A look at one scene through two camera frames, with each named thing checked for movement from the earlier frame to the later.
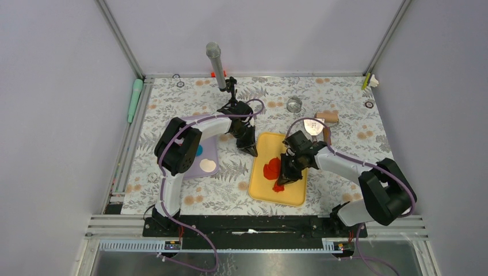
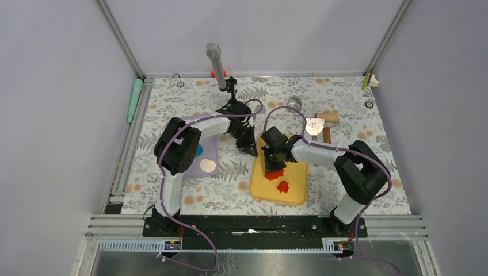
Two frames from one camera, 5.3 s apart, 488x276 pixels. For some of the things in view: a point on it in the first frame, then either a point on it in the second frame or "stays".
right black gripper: [286, 176] → [270, 167]
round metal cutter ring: [294, 104] stays
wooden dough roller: [330, 116] stays
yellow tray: [270, 145] stays
